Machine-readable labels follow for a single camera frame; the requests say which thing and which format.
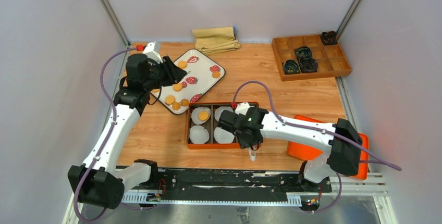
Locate flower yellow cookie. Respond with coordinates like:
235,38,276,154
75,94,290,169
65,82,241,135
180,99,190,107
172,102,181,111

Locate orange box lid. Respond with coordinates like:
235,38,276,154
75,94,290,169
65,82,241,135
286,115,369,180

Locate round yellow cookie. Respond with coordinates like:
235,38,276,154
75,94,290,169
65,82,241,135
178,60,188,69
164,95,176,105
198,111,210,121
173,83,183,92

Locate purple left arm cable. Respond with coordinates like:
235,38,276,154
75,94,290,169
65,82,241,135
73,46,158,223

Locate white paper cup front left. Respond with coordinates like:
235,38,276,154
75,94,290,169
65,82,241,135
189,125,210,144

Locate white paper cup back middle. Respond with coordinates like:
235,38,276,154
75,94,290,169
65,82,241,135
214,106,233,121

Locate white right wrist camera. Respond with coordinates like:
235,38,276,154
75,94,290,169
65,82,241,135
234,102,251,115

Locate white strawberry tray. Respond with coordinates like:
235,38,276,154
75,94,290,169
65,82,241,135
151,49,226,115

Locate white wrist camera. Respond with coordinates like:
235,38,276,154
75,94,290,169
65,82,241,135
136,41,163,64
234,102,251,115

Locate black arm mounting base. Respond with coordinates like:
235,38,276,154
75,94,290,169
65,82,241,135
135,168,332,203

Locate wooden compartment organizer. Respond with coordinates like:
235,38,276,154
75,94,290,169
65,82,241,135
272,34,352,81

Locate swirl yellow cookie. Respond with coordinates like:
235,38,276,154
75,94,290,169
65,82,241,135
212,71,221,79

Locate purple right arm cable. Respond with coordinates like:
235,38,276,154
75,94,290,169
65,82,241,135
232,81,403,214

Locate metal tongs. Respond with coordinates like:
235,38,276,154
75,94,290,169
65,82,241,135
248,145,258,161

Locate dark rolled item in corner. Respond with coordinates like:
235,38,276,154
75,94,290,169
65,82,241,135
320,31,338,46

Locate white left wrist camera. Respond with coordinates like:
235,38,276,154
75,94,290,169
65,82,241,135
136,41,163,64

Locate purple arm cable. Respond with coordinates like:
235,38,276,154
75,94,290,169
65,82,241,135
232,81,403,214
73,46,158,223

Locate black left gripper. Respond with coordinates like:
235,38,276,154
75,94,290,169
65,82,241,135
143,56,187,91

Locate orange compartment cookie box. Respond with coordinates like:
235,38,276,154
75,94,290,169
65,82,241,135
186,102,239,150

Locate white paper cup back left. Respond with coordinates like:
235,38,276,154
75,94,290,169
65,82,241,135
191,107,211,125

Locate white paper cup front middle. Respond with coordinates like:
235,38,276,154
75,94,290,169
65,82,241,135
214,127,235,144

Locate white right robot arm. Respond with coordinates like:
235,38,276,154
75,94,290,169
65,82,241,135
217,107,362,192

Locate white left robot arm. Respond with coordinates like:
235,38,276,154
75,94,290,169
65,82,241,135
68,53,187,209

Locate white paper cup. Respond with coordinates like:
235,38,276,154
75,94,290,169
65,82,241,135
214,127,235,144
191,107,211,125
214,106,233,121
189,125,210,144

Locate folded yellow cloth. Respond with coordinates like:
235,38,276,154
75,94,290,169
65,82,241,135
192,27,240,55

